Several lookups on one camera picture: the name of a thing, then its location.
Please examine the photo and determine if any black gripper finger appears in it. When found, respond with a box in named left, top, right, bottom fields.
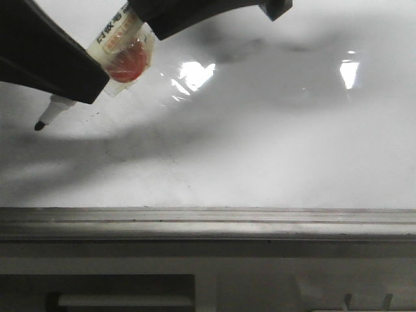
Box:
left=1, top=1, right=109, bottom=104
left=129, top=0, right=293, bottom=40

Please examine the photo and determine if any silver bar handle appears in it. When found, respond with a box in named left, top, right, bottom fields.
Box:
left=57, top=294, right=194, bottom=307

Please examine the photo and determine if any grey cabinet under whiteboard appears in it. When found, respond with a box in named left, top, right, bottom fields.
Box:
left=1, top=240, right=415, bottom=311

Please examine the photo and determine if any black and white whiteboard marker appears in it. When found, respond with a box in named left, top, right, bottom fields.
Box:
left=34, top=3, right=144, bottom=132

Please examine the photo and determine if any white whiteboard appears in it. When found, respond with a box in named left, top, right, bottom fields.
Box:
left=1, top=1, right=415, bottom=209

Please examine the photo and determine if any red magnet taped to marker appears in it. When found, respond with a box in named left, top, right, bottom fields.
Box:
left=104, top=26, right=155, bottom=97

